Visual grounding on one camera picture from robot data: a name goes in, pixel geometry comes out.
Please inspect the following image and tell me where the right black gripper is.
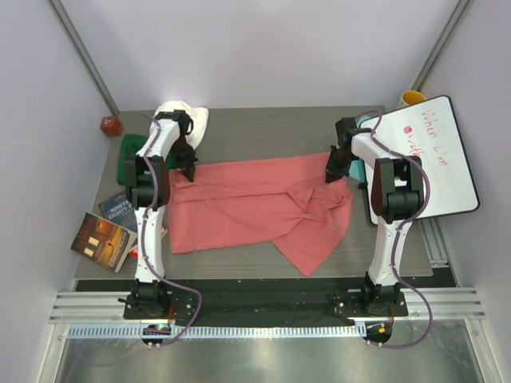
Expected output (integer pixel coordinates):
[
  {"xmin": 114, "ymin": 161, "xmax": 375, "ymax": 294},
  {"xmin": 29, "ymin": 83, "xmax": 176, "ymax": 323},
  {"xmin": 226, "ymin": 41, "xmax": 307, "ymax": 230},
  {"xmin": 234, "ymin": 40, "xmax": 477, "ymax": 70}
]
[{"xmin": 326, "ymin": 146, "xmax": 357, "ymax": 183}]

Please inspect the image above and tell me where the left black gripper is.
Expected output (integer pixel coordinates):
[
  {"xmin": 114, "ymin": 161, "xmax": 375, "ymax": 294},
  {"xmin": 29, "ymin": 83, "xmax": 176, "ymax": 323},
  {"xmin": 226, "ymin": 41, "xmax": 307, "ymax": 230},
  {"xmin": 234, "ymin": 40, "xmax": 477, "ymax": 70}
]
[{"xmin": 168, "ymin": 136, "xmax": 198, "ymax": 184}]

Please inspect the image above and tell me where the yellow white paper cup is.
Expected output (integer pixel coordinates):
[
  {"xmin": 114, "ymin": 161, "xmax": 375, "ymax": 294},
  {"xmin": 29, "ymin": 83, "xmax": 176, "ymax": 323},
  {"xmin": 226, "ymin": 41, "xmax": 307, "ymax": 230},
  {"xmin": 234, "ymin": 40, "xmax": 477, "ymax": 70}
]
[{"xmin": 395, "ymin": 90, "xmax": 426, "ymax": 110}]

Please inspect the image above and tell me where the dark brown paperback book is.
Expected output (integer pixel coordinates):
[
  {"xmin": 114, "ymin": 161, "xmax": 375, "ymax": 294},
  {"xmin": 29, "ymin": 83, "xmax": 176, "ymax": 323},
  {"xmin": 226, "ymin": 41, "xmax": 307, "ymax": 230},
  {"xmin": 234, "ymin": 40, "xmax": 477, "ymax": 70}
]
[{"xmin": 70, "ymin": 212, "xmax": 137, "ymax": 273}]

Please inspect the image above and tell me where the pink t shirt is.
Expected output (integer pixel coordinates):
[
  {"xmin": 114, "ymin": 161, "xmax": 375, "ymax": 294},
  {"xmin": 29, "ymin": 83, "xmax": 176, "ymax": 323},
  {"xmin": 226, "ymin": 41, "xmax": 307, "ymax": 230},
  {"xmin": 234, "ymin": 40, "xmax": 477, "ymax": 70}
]
[{"xmin": 168, "ymin": 153, "xmax": 354, "ymax": 276}]

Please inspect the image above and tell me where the red brown cube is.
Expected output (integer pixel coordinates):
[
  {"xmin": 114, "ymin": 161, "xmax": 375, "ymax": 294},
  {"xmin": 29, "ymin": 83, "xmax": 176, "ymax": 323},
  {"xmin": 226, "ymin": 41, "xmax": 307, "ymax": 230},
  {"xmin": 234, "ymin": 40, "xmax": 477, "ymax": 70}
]
[{"xmin": 100, "ymin": 116, "xmax": 122, "ymax": 137}]

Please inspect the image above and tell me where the perforated metal rail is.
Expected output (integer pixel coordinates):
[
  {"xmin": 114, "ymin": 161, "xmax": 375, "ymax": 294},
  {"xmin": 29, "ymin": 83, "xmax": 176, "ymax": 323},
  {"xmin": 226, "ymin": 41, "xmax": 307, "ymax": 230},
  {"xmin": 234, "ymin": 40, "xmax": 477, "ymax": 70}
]
[{"xmin": 67, "ymin": 322, "xmax": 366, "ymax": 340}]

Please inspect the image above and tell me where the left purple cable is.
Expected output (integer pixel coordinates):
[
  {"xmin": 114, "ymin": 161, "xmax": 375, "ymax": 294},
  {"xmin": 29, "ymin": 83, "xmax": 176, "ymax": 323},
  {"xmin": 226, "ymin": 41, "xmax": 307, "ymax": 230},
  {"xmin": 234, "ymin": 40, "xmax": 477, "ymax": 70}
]
[{"xmin": 141, "ymin": 112, "xmax": 204, "ymax": 346}]

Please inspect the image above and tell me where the purple cable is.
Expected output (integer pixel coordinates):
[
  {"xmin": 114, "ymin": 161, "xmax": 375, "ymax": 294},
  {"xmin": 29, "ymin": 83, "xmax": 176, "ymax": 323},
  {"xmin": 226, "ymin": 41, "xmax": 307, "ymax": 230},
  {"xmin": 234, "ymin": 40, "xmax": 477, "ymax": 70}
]
[
  {"xmin": 358, "ymin": 110, "xmax": 434, "ymax": 350},
  {"xmin": 141, "ymin": 112, "xmax": 204, "ymax": 346}
]

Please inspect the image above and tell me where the white t shirt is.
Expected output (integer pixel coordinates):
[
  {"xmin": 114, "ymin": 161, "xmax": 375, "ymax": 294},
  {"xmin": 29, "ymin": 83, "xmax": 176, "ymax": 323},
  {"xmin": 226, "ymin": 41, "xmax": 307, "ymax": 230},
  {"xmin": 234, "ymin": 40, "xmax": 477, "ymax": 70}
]
[{"xmin": 153, "ymin": 101, "xmax": 209, "ymax": 149}]

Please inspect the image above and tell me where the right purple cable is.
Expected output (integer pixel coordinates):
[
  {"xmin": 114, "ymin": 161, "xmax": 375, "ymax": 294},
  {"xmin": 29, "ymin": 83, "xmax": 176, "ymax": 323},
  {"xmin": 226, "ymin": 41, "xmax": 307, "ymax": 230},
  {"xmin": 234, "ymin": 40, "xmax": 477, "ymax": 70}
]
[{"xmin": 358, "ymin": 110, "xmax": 434, "ymax": 350}]

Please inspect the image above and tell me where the white dry-erase board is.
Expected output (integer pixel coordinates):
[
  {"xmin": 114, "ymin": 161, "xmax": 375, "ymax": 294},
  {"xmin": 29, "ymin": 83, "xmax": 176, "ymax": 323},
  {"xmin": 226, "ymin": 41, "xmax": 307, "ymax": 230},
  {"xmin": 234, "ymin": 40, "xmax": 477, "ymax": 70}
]
[{"xmin": 361, "ymin": 95, "xmax": 480, "ymax": 219}]

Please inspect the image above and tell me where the green t shirt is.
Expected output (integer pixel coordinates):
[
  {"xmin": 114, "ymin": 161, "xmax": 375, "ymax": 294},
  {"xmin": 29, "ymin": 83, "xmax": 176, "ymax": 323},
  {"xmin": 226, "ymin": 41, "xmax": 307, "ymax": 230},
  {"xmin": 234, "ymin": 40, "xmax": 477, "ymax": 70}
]
[{"xmin": 117, "ymin": 134, "xmax": 177, "ymax": 186}]

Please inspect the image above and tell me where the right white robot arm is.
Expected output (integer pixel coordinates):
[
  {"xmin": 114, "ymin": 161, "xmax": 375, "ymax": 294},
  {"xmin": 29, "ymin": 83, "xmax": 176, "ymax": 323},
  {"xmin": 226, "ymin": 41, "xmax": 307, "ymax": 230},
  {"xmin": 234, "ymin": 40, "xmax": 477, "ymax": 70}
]
[{"xmin": 325, "ymin": 117, "xmax": 429, "ymax": 316}]

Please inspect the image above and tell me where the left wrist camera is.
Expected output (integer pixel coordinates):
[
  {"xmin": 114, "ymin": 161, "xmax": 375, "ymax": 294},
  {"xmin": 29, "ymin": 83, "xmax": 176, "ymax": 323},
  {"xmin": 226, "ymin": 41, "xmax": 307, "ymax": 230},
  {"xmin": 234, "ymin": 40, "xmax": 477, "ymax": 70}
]
[{"xmin": 335, "ymin": 116, "xmax": 358, "ymax": 140}]

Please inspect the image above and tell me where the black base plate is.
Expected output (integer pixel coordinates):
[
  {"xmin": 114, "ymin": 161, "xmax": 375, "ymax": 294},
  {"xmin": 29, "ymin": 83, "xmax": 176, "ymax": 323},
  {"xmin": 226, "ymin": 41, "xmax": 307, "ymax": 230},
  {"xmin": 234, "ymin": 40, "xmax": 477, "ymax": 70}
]
[{"xmin": 122, "ymin": 290, "xmax": 409, "ymax": 320}]

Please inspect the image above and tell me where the blue paperback book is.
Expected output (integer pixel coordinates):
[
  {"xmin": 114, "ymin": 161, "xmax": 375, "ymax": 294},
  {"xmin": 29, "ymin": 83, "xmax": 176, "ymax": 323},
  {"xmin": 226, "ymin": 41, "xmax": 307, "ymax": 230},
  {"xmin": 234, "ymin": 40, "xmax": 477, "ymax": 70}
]
[{"xmin": 99, "ymin": 191, "xmax": 137, "ymax": 232}]

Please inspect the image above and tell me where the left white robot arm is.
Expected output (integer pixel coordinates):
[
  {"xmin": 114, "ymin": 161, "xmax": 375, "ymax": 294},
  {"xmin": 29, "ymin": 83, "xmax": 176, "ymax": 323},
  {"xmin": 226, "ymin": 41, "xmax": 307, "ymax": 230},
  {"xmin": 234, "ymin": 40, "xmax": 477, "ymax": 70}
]
[{"xmin": 123, "ymin": 109, "xmax": 197, "ymax": 319}]

